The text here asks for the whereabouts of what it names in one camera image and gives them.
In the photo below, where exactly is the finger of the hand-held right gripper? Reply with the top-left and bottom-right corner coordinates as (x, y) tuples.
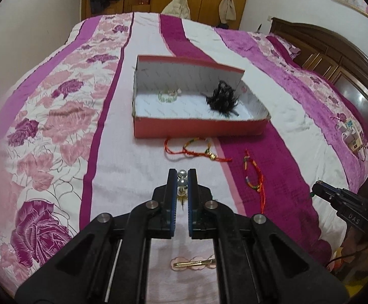
(310, 180), (341, 204)

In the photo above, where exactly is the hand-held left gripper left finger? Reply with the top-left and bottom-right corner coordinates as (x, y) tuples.
(14, 168), (176, 304)

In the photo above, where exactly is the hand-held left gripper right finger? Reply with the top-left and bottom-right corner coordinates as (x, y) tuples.
(187, 168), (351, 304)

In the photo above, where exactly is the red cardboard box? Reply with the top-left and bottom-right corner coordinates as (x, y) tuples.
(131, 55), (271, 139)

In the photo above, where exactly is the pink hair clip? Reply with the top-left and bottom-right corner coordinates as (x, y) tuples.
(171, 255), (217, 272)

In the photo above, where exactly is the white charger plug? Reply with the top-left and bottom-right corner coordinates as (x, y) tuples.
(338, 120), (356, 135)

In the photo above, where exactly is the black feather hair accessory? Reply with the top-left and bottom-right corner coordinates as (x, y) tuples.
(201, 80), (247, 121)

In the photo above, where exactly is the wooden headboard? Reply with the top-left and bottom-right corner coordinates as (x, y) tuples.
(270, 17), (368, 148)

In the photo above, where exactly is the floral purple bed blanket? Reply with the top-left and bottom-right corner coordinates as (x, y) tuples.
(0, 12), (368, 304)

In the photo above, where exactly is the purple pillow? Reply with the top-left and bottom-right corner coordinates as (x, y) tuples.
(266, 33), (302, 60)

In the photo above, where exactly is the red bracelet with gold bead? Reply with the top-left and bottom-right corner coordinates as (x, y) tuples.
(183, 137), (234, 163)

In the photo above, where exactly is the red string bracelet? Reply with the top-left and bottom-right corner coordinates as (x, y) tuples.
(164, 137), (191, 159)

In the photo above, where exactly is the multicolour braided bracelet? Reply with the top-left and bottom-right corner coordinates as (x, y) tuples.
(242, 149), (267, 213)

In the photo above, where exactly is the beige drawstring bag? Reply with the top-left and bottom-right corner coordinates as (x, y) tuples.
(218, 0), (237, 25)

